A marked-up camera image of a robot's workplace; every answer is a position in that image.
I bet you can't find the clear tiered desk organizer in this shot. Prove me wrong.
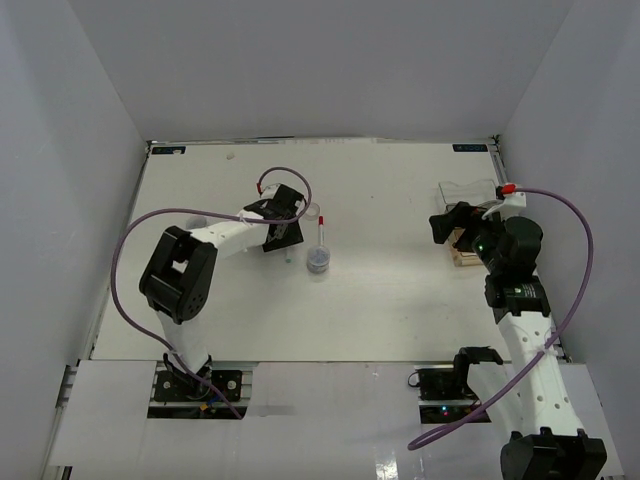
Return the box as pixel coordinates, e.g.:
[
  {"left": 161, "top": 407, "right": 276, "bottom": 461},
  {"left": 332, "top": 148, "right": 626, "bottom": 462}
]
[{"left": 436, "top": 179, "right": 498, "bottom": 267}]

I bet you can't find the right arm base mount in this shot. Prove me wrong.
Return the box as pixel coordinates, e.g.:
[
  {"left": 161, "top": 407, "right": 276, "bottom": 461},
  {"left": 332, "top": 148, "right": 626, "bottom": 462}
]
[{"left": 407, "top": 364, "right": 481, "bottom": 425}]

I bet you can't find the red capped white marker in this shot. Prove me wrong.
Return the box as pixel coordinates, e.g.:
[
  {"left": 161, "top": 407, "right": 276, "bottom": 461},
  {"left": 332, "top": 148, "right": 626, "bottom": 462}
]
[{"left": 318, "top": 215, "right": 325, "bottom": 247}]

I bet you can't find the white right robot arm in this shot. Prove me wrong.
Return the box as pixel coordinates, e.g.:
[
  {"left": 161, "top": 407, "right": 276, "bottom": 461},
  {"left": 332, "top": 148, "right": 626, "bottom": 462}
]
[{"left": 429, "top": 202, "right": 608, "bottom": 479}]

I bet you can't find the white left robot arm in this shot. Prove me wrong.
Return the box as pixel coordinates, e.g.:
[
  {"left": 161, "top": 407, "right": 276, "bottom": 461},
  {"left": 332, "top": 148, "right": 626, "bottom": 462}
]
[{"left": 139, "top": 184, "right": 306, "bottom": 399}]

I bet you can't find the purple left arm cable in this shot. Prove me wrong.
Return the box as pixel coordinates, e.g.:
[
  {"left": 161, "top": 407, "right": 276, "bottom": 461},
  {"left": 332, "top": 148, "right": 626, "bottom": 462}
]
[{"left": 110, "top": 167, "right": 314, "bottom": 419}]

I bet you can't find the clear cup of paperclips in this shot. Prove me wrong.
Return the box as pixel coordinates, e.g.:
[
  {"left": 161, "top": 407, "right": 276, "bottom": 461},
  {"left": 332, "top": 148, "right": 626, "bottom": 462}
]
[{"left": 306, "top": 245, "right": 331, "bottom": 274}]

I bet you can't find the small clear tape roll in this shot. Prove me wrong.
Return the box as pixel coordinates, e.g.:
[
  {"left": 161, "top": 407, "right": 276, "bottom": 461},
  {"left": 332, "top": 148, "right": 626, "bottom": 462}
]
[{"left": 304, "top": 202, "right": 321, "bottom": 221}]

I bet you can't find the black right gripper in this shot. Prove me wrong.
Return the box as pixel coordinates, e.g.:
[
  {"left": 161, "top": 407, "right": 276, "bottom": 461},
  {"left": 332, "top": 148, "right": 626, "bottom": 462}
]
[{"left": 428, "top": 202, "right": 513, "bottom": 275}]

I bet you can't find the blue label sticker right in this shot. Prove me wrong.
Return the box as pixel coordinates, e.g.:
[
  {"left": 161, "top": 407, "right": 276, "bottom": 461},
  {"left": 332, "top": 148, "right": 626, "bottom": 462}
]
[{"left": 452, "top": 143, "right": 488, "bottom": 153}]

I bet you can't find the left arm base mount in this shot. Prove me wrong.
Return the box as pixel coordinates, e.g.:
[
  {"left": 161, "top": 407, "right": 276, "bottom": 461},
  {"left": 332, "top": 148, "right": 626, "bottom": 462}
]
[{"left": 147, "top": 368, "right": 251, "bottom": 420}]

